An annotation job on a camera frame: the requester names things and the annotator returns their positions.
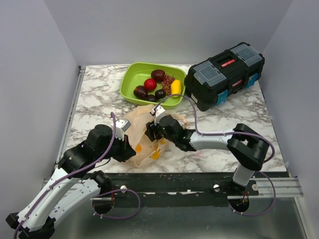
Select orange plastic bag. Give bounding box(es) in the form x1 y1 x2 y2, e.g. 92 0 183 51
119 104 188 168

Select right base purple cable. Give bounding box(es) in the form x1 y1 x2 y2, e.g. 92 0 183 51
228 171 277 217

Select dark fake plum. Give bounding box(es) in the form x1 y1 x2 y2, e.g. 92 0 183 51
155 89 166 100
146 94 158 102

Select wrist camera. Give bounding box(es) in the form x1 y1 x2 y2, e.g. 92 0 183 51
115 119 131 140
150 105 166 125

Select red fake apple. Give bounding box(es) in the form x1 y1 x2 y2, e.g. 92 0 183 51
151 70 165 82

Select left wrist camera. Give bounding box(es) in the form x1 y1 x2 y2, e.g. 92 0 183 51
115 119 131 140

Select yellow fake mango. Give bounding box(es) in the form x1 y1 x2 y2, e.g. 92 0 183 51
170 80 182 97

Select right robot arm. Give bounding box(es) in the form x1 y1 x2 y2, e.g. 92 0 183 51
145 115 270 195

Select green plastic tray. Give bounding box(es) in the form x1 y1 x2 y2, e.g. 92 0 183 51
120 62 186 106

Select black toolbox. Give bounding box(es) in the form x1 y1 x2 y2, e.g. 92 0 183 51
184 42 265 112

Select black mounting rail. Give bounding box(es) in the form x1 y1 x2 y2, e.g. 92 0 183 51
92 173 258 209

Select dark brown fake pepper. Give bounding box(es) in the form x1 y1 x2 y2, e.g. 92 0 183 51
133 86 148 100

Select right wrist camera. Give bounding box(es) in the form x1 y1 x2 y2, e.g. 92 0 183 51
150 105 166 125

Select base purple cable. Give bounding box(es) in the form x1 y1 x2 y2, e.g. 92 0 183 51
92 188 142 220
228 171 277 217

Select red fake grapes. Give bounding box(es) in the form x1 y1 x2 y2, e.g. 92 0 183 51
161 75 175 96

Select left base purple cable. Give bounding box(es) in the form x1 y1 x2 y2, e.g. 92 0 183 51
92 188 142 220

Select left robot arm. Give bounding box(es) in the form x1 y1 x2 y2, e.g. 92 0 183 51
6 119 136 239

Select red fake pomegranate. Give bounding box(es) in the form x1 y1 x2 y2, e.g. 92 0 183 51
144 78 157 92

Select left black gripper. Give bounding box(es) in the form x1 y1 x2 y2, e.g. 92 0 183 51
96 132 137 162

